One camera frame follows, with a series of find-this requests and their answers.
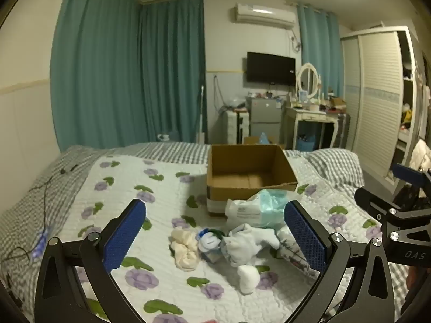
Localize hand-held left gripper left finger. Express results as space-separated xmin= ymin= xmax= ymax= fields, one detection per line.
xmin=34 ymin=199 xmax=147 ymax=323

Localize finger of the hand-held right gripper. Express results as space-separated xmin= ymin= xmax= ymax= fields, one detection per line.
xmin=392 ymin=163 xmax=431 ymax=209
xmin=354 ymin=187 xmax=405 ymax=229

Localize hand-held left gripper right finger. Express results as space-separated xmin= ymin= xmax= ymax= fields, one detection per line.
xmin=284 ymin=201 xmax=394 ymax=323

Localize floral patterned cloth pouch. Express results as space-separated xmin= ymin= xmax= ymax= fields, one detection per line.
xmin=277 ymin=225 xmax=320 ymax=278

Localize white cloth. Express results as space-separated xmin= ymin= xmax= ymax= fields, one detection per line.
xmin=220 ymin=224 xmax=281 ymax=268

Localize white plastic packet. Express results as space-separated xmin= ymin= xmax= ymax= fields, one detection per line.
xmin=225 ymin=189 xmax=300 ymax=230

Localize cream scrunched cloth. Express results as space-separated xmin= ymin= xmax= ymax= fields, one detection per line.
xmin=168 ymin=228 xmax=201 ymax=271

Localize blue white sock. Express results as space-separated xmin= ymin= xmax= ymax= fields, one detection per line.
xmin=198 ymin=228 xmax=227 ymax=254

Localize person's right hand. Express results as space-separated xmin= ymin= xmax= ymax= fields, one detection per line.
xmin=405 ymin=264 xmax=421 ymax=310

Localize white hanging garment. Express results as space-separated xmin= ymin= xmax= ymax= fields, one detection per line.
xmin=409 ymin=139 xmax=431 ymax=173

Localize white louvred wardrobe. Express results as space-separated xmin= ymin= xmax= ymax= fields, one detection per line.
xmin=340 ymin=26 xmax=422 ymax=185

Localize blue laundry basket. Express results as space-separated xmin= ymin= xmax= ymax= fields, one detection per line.
xmin=298 ymin=135 xmax=318 ymax=151

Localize floral quilt bed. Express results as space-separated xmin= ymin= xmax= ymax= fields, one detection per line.
xmin=0 ymin=141 xmax=409 ymax=323

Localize white dressing table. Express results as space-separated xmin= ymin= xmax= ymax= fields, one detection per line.
xmin=286 ymin=103 xmax=341 ymax=151

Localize brown floor cardboard box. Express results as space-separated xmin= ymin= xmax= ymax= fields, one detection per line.
xmin=243 ymin=135 xmax=286 ymax=149

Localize grey mini fridge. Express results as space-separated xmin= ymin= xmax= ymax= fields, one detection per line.
xmin=246 ymin=96 xmax=283 ymax=143

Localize oval white vanity mirror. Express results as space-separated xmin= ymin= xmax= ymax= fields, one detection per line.
xmin=296 ymin=62 xmax=322 ymax=103

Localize narrow teal window curtain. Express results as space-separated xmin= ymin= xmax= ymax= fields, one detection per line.
xmin=297 ymin=4 xmax=345 ymax=149

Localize teal corner curtain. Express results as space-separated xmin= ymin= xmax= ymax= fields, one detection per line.
xmin=139 ymin=0 xmax=207 ymax=143

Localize wide teal curtain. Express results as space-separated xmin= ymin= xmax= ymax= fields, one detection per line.
xmin=50 ymin=0 xmax=146 ymax=153

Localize white air conditioner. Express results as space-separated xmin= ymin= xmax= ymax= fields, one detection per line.
xmin=233 ymin=3 xmax=296 ymax=30

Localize black cable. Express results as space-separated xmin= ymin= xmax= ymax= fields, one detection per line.
xmin=0 ymin=163 xmax=79 ymax=264

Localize black wall television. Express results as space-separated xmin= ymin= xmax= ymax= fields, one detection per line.
xmin=246 ymin=52 xmax=296 ymax=87

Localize hanging wall cables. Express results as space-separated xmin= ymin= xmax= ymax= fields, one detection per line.
xmin=214 ymin=74 xmax=230 ymax=112

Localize air conditioner power cable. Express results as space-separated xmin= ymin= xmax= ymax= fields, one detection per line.
xmin=290 ymin=30 xmax=303 ymax=53

